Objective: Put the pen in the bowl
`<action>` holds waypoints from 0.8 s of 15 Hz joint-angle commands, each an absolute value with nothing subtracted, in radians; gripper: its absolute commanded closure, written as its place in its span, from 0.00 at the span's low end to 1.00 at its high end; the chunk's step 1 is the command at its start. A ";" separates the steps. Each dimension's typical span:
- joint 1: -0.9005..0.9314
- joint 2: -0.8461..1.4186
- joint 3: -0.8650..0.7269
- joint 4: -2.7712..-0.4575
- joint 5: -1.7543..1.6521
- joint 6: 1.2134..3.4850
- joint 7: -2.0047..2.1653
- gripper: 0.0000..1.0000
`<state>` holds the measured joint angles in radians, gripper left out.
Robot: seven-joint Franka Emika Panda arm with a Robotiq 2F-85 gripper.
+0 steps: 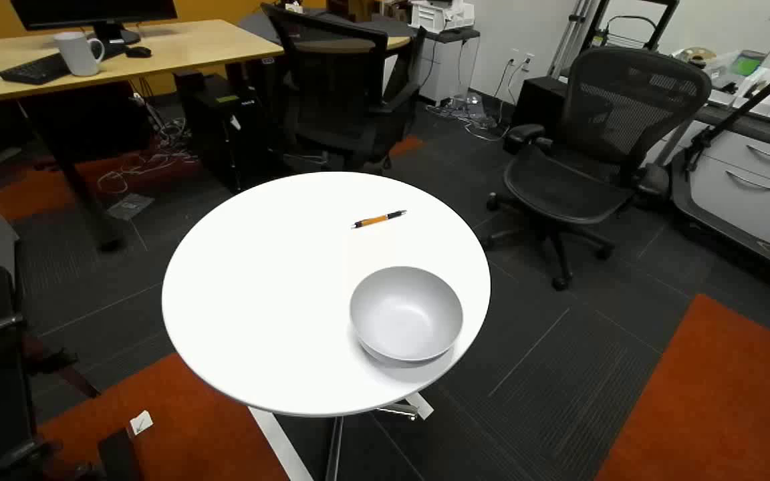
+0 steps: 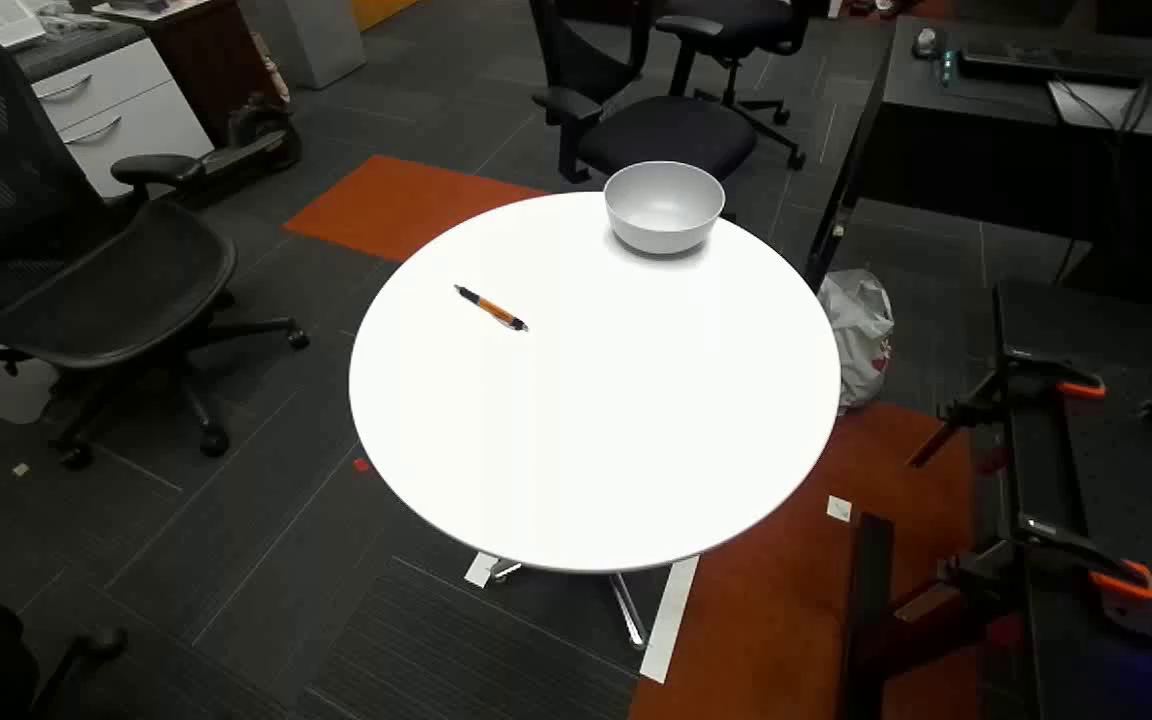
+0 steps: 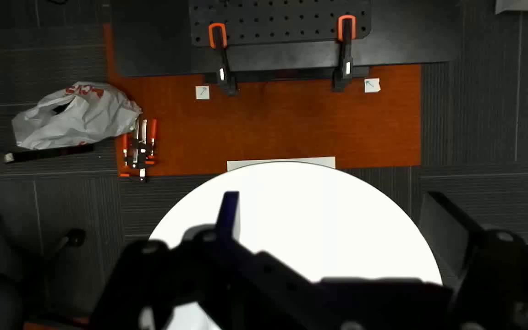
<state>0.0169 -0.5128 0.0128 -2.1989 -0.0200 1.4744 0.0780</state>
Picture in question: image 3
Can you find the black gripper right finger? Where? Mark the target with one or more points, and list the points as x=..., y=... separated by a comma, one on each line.
x=491, y=269

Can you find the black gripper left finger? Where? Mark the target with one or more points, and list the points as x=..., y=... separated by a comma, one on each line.
x=238, y=289

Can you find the orange handled clamp left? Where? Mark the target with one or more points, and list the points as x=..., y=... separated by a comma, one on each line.
x=217, y=34

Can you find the white plastic bag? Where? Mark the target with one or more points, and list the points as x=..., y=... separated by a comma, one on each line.
x=82, y=115

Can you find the orange handled clamp right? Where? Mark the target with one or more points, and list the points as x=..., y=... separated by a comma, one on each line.
x=346, y=36

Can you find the dark blue pen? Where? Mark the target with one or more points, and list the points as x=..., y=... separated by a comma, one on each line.
x=228, y=215

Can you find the orange handled clamp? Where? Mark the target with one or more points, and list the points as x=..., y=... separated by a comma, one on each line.
x=217, y=34
x=346, y=36

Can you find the black perforated board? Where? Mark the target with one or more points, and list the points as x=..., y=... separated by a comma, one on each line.
x=276, y=21

